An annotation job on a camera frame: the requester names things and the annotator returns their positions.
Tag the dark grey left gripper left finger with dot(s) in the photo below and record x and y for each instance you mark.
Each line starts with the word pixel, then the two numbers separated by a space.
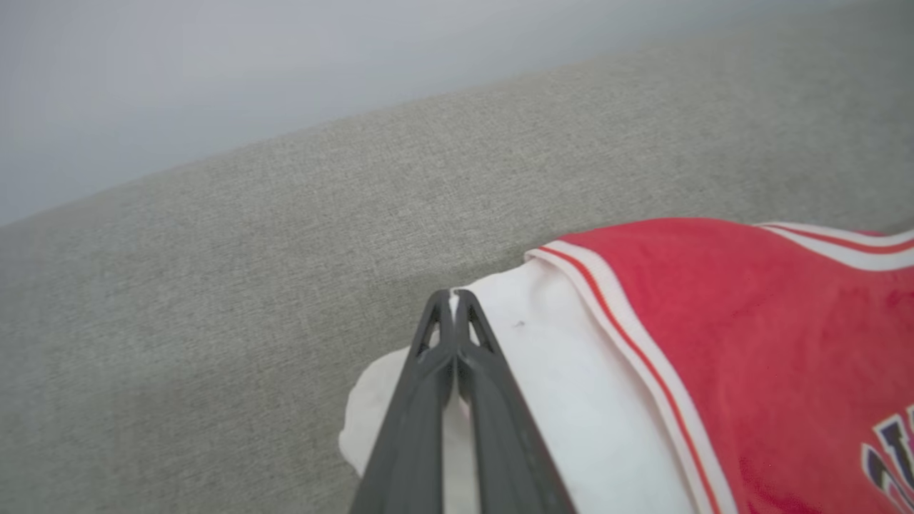
pixel 410 457

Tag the red jersey with white sleeves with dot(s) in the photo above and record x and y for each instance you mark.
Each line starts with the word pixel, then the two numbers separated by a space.
pixel 750 343

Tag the grey fabric sofa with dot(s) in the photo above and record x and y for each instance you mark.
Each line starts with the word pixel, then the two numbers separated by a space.
pixel 250 271

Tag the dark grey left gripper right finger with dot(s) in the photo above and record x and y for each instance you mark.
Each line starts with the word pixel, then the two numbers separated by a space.
pixel 507 464

